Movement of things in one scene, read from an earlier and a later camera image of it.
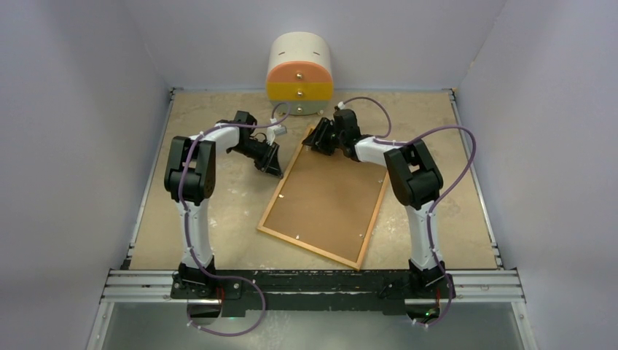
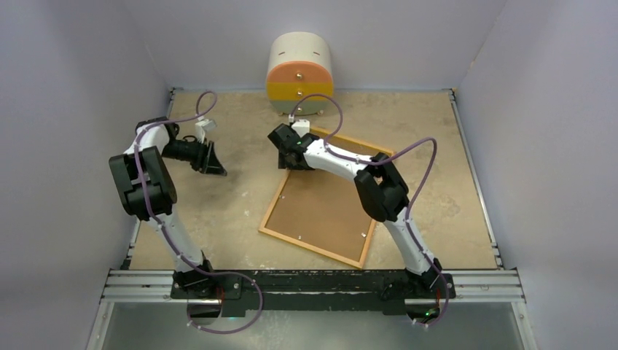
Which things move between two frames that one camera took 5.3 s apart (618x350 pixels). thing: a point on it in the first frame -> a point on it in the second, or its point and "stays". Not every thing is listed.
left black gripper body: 253,149 -> 184,151
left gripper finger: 272,164 -> 212,165
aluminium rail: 471,286 stays
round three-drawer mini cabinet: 299,74 stays
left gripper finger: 262,162 -> 199,162
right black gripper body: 340,136 -> 285,162
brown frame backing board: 329,203 stays
